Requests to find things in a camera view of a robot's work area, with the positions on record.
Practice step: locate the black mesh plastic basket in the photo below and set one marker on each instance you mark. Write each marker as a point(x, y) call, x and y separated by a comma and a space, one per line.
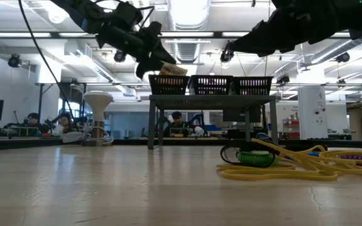
point(252, 93)
point(168, 93)
point(210, 93)

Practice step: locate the black background rack frame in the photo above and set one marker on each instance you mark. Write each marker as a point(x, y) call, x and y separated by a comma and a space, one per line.
point(40, 103)

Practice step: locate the tan cabinet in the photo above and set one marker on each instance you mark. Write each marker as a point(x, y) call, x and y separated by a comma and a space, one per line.
point(355, 122)

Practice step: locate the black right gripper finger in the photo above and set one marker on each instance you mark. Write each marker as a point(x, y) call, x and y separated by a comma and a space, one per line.
point(247, 44)

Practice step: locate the blue spiral coil band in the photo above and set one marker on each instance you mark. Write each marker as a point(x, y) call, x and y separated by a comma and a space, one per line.
point(314, 153)

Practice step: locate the purple spiral coil band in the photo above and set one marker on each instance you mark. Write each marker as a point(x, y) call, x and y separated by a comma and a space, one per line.
point(361, 158)

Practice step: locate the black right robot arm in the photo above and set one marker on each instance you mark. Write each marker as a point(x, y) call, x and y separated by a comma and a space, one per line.
point(341, 15)

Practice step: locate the yellow rubber bands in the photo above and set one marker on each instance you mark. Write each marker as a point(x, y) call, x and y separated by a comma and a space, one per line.
point(278, 176)

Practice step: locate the grey metal shelf riser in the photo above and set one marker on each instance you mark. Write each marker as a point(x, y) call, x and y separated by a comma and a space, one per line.
point(212, 102)

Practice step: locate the black ceiling light track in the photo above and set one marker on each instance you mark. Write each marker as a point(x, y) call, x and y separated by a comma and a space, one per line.
point(217, 34)

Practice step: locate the black spiral coil band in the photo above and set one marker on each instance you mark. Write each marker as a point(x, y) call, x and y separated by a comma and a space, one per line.
point(256, 146)

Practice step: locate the white mushroom table lamp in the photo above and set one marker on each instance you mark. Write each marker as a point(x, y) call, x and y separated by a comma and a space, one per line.
point(98, 102)

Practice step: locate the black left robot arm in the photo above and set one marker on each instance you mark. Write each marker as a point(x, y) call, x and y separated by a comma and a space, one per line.
point(80, 12)

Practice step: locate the red storage shelf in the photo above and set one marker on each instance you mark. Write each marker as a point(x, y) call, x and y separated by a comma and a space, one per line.
point(291, 135)

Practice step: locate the green spiral coil band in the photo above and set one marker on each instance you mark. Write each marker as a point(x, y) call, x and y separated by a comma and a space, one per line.
point(256, 158)

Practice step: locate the yellow crayon box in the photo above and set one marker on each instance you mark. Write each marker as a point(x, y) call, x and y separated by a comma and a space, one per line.
point(173, 69)

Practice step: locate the black aluminium table frame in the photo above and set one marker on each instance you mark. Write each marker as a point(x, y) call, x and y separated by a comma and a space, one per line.
point(27, 143)

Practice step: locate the black ceiling spotlight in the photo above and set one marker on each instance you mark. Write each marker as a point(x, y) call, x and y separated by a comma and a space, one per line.
point(14, 60)
point(226, 57)
point(283, 79)
point(119, 56)
point(342, 57)

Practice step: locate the person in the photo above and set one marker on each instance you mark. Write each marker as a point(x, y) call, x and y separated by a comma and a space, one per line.
point(65, 120)
point(177, 116)
point(32, 118)

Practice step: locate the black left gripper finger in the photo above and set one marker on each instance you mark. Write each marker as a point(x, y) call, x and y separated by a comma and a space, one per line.
point(144, 67)
point(162, 55)

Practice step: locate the silver round ceiling duct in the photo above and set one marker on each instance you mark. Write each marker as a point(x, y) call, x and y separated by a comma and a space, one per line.
point(188, 12)

